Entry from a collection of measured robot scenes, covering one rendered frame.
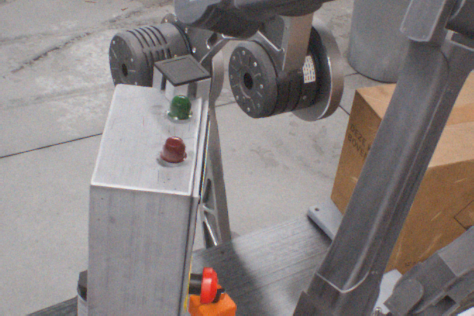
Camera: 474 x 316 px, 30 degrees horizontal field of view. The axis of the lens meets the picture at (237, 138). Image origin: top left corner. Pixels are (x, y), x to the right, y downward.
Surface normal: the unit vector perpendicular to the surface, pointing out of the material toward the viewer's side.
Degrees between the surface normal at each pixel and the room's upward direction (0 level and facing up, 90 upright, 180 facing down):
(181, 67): 0
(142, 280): 90
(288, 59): 90
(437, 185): 90
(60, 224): 0
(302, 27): 90
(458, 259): 33
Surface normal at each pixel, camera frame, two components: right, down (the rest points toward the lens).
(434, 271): -0.53, -0.46
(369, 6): -0.75, 0.38
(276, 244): 0.11, -0.80
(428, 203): 0.38, 0.59
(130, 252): -0.04, 0.59
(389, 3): -0.39, 0.62
